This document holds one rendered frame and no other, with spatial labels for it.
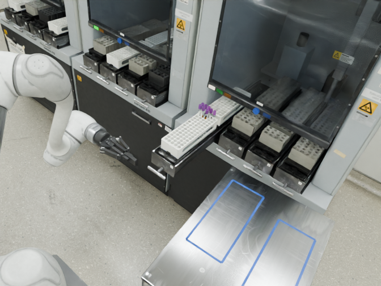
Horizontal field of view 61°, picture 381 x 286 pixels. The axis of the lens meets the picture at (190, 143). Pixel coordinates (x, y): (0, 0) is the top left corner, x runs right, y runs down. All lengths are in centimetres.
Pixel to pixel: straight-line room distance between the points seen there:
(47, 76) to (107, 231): 128
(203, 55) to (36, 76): 78
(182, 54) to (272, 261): 101
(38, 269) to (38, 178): 156
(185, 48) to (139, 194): 111
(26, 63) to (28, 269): 57
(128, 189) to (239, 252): 131
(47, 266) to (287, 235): 79
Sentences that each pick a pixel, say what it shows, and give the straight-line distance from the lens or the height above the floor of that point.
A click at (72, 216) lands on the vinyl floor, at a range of 223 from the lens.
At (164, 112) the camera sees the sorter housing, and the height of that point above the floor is 73.
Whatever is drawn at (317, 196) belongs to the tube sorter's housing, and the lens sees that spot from 155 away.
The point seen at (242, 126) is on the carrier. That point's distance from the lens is 156.
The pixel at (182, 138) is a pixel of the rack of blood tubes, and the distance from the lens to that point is 142.
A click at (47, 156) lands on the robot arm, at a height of 69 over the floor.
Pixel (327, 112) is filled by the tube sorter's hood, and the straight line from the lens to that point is 135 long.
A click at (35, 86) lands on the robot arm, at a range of 110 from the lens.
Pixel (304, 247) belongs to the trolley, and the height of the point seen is 82.
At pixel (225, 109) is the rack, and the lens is 162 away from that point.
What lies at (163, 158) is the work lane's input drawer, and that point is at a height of 80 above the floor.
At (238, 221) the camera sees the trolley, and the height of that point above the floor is 82.
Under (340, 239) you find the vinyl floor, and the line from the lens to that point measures 246.
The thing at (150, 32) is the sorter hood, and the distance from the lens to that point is 172.
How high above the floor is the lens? 180
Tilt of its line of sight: 42 degrees down
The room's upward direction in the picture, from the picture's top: 9 degrees clockwise
